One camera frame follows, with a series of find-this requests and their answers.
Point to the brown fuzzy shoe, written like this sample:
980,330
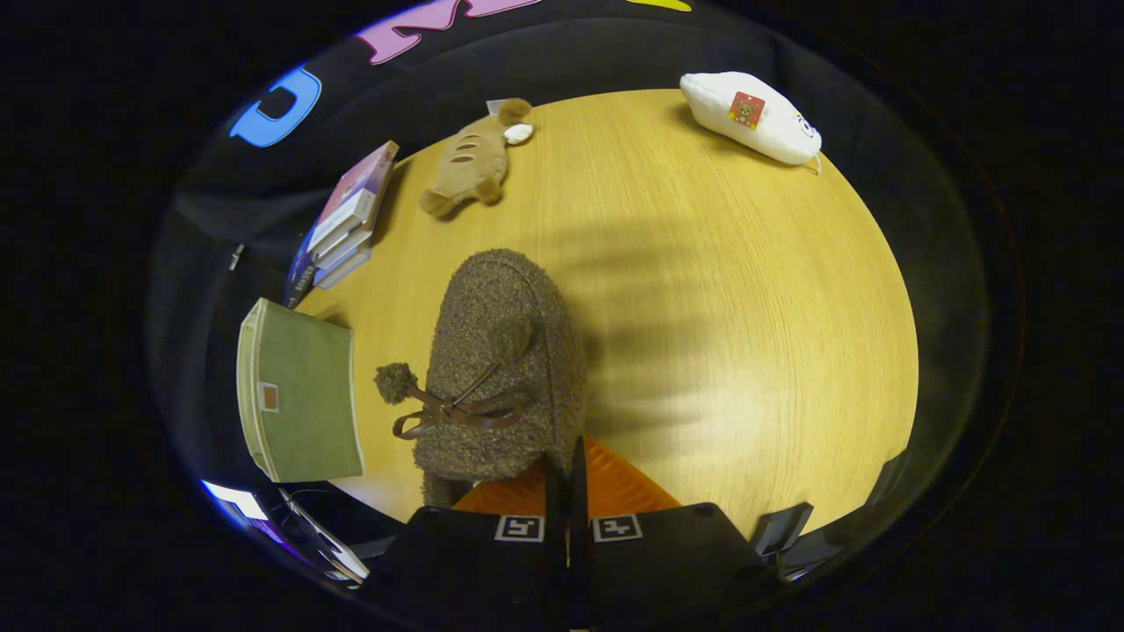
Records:
500,325

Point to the tan bread plush toy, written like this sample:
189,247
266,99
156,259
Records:
470,162

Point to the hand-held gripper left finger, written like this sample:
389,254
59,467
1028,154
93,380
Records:
553,562

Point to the white book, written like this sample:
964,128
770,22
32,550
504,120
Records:
342,241

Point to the light blue book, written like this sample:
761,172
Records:
342,270

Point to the dark blue book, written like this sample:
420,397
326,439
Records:
299,276

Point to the laptop screen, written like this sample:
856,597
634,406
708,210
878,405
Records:
241,502

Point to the green fabric storage box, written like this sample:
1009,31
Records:
307,395

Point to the silver clip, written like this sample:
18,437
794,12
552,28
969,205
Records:
235,256

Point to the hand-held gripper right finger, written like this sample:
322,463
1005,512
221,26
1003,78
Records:
578,562

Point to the white plush toy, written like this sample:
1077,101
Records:
755,118

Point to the pink cover book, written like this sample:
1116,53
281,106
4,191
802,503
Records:
360,180

